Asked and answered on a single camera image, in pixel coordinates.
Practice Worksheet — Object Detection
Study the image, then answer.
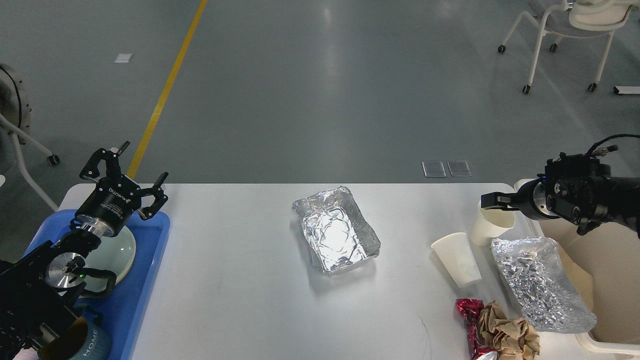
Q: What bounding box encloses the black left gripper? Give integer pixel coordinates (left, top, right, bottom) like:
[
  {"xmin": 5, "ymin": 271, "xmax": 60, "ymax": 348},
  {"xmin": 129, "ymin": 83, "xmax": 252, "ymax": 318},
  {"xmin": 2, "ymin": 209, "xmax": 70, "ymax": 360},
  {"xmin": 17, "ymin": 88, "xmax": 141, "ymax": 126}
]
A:
[{"xmin": 75, "ymin": 141, "xmax": 170, "ymax": 238}]

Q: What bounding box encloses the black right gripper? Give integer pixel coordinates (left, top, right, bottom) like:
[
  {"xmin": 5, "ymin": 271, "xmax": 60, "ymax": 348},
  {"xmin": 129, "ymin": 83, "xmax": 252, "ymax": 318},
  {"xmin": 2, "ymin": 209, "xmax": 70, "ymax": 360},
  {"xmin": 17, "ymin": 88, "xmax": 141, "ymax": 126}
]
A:
[{"xmin": 480, "ymin": 178, "xmax": 551, "ymax": 221}]

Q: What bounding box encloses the white paper cup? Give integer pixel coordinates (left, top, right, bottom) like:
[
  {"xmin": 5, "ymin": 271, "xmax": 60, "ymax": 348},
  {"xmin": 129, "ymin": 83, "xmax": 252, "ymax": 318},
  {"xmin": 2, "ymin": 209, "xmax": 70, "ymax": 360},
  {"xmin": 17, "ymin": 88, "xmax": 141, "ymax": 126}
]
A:
[
  {"xmin": 468, "ymin": 201, "xmax": 515, "ymax": 246},
  {"xmin": 430, "ymin": 232, "xmax": 482, "ymax": 289}
]

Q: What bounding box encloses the light green plate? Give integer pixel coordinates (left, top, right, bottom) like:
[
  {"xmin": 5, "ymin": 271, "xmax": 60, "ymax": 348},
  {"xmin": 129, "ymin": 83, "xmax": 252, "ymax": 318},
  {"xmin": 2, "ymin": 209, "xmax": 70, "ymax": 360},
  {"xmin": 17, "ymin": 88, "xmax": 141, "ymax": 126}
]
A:
[{"xmin": 84, "ymin": 226, "xmax": 137, "ymax": 268}]

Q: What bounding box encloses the large brown paper bag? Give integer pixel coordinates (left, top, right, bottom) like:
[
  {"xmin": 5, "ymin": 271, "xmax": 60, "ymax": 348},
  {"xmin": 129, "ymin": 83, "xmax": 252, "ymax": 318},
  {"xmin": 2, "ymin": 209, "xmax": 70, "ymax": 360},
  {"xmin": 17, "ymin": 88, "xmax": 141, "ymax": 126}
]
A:
[{"xmin": 557, "ymin": 244, "xmax": 594, "ymax": 312}]

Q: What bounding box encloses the dark green mug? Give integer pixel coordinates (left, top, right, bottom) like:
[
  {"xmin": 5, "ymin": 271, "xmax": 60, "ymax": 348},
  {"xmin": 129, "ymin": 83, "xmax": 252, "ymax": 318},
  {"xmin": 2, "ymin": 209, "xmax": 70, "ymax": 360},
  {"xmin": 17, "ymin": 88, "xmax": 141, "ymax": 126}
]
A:
[{"xmin": 37, "ymin": 312, "xmax": 113, "ymax": 360}]

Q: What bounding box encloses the pink ribbed mug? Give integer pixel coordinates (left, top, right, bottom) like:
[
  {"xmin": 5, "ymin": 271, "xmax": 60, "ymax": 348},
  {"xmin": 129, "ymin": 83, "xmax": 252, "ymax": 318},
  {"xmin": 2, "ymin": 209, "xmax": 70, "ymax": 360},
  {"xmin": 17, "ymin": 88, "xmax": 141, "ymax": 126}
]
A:
[{"xmin": 13, "ymin": 348, "xmax": 40, "ymax": 360}]

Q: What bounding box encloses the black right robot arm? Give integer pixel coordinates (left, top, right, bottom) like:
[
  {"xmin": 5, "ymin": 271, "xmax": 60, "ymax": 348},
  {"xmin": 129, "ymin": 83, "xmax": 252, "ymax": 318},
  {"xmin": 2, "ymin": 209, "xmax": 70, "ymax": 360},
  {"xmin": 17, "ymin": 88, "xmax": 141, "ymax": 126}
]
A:
[{"xmin": 480, "ymin": 133, "xmax": 640, "ymax": 236}]

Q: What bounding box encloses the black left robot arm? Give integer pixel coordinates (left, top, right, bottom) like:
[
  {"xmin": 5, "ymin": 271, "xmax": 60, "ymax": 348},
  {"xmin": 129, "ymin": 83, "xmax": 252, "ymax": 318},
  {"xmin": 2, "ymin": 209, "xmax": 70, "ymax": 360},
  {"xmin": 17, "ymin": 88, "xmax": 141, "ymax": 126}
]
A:
[{"xmin": 1, "ymin": 142, "xmax": 169, "ymax": 360}]

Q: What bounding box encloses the right floor outlet plate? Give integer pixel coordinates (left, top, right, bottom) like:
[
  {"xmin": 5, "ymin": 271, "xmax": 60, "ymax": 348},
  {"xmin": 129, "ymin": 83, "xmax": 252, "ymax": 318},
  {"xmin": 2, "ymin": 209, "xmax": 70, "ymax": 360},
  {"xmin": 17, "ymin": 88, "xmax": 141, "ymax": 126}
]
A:
[{"xmin": 446, "ymin": 160, "xmax": 473, "ymax": 177}]

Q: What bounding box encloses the floor outlet plate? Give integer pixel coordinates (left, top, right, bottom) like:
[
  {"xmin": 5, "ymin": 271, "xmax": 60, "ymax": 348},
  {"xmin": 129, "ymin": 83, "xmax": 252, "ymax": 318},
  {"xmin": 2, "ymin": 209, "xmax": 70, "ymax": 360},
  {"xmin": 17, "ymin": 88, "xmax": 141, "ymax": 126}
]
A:
[
  {"xmin": 422, "ymin": 161, "xmax": 447, "ymax": 178},
  {"xmin": 446, "ymin": 160, "xmax": 473, "ymax": 177}
]

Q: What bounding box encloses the lying white paper cup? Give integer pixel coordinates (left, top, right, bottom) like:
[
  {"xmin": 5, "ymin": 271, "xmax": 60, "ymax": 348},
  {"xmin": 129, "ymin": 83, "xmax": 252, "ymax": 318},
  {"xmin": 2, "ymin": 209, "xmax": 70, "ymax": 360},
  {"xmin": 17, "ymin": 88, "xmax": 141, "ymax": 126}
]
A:
[{"xmin": 430, "ymin": 232, "xmax": 482, "ymax": 289}]

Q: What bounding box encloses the left floor outlet plate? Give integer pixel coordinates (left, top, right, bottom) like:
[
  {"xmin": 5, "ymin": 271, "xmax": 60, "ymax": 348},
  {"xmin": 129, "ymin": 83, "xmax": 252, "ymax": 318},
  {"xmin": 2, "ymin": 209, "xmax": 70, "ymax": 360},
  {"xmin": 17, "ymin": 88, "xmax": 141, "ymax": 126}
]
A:
[{"xmin": 422, "ymin": 161, "xmax": 447, "ymax": 178}]

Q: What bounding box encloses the pink plate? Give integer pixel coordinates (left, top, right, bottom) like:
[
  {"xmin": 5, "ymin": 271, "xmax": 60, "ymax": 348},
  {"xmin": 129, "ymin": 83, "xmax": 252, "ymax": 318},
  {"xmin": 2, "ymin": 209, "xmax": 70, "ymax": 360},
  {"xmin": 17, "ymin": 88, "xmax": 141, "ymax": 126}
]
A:
[{"xmin": 77, "ymin": 262, "xmax": 133, "ymax": 298}]

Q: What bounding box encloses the crumpled foil tray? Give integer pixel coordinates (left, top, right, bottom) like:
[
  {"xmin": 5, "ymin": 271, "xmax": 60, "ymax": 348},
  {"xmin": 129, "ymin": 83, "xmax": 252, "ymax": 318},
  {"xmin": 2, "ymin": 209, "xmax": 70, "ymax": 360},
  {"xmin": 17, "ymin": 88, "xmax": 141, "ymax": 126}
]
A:
[{"xmin": 490, "ymin": 237, "xmax": 597, "ymax": 334}]

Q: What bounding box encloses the red white crushed can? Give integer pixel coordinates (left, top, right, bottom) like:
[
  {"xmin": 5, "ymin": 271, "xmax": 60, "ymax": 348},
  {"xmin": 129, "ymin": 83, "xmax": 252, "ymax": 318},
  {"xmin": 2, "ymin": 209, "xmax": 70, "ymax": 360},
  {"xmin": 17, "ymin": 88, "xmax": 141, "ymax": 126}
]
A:
[{"xmin": 455, "ymin": 298, "xmax": 499, "ymax": 360}]

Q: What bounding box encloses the beige plastic bin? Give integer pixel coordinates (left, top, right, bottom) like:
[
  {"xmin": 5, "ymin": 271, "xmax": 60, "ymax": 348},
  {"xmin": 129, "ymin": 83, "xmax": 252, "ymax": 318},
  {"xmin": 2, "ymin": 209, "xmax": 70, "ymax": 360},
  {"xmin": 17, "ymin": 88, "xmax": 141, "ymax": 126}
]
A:
[{"xmin": 514, "ymin": 179, "xmax": 640, "ymax": 356}]

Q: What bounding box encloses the blue plastic tray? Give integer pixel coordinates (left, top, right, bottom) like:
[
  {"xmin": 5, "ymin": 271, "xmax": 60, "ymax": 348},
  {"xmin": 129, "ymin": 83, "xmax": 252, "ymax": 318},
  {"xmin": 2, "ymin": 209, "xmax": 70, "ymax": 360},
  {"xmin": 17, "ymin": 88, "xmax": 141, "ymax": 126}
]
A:
[{"xmin": 18, "ymin": 209, "xmax": 170, "ymax": 360}]

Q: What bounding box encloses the crumpled brown paper ball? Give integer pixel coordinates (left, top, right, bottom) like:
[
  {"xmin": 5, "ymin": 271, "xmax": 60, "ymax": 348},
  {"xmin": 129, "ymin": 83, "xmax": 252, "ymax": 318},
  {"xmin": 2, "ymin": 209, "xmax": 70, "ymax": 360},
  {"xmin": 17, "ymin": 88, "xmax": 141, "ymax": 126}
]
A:
[{"xmin": 478, "ymin": 301, "xmax": 541, "ymax": 360}]

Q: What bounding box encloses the aluminium foil tray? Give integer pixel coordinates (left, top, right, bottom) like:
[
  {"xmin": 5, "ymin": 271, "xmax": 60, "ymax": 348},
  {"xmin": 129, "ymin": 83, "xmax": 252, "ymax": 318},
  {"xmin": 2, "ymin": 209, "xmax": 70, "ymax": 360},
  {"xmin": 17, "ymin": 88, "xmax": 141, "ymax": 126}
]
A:
[{"xmin": 292, "ymin": 186, "xmax": 381, "ymax": 275}]

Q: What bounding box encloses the white stand leg right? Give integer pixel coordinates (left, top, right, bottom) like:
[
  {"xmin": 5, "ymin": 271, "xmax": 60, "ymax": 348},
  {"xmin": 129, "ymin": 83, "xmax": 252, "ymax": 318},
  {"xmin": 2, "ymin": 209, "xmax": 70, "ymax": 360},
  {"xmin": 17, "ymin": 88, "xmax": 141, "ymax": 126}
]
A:
[{"xmin": 613, "ymin": 85, "xmax": 640, "ymax": 96}]

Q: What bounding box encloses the white chair on casters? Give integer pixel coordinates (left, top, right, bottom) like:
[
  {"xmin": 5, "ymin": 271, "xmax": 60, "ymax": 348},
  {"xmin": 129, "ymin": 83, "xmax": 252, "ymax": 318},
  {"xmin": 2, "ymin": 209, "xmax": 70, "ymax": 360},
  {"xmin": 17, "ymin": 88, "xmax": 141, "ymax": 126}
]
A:
[{"xmin": 497, "ymin": 0, "xmax": 639, "ymax": 95}]

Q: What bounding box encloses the white frame with caster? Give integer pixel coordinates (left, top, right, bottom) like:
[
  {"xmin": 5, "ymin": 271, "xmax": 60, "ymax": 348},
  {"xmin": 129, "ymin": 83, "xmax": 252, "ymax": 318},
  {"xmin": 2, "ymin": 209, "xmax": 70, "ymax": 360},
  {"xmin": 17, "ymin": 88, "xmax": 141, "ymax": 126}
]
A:
[{"xmin": 0, "ymin": 63, "xmax": 60, "ymax": 212}]

